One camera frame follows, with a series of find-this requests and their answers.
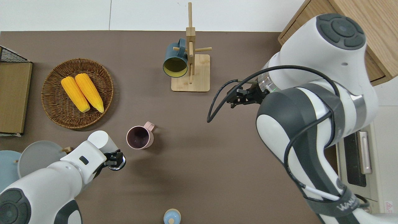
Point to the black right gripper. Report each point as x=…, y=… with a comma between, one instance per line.
x=252, y=95

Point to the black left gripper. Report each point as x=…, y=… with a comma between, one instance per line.
x=107, y=160

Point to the pink mug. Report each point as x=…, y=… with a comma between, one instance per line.
x=140, y=137

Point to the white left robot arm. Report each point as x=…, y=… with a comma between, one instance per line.
x=46, y=186

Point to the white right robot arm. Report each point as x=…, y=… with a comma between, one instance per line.
x=311, y=124

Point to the wooden mug tree stand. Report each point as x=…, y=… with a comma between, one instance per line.
x=199, y=77

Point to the wooden plate rack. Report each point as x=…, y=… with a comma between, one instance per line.
x=67, y=149

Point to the brown wicker basket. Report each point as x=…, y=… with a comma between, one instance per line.
x=62, y=118

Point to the brown table mat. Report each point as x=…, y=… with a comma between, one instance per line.
x=186, y=171

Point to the yellow corn cob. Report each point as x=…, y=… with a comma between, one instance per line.
x=90, y=91
x=74, y=93

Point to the teal mug with yellow inside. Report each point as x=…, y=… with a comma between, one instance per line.
x=175, y=53

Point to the grey plate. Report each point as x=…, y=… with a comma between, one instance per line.
x=34, y=155

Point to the wooden drawer cabinet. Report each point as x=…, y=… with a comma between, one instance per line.
x=295, y=31

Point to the light blue plate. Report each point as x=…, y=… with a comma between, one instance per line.
x=7, y=168

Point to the beige toaster oven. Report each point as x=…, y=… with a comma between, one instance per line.
x=385, y=155

